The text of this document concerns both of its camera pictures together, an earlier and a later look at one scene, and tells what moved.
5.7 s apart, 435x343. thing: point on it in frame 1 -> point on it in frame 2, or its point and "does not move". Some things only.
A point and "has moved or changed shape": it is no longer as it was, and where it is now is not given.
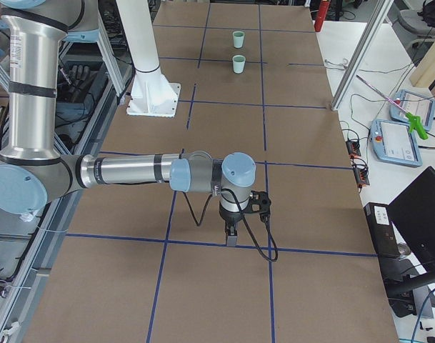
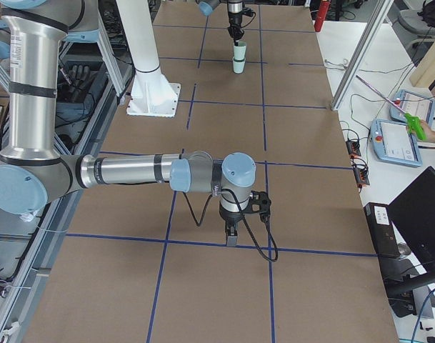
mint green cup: (238, 63) does not move
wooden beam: (431, 64) does not move
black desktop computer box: (380, 223) does not move
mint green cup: (238, 37) has moved or changed shape
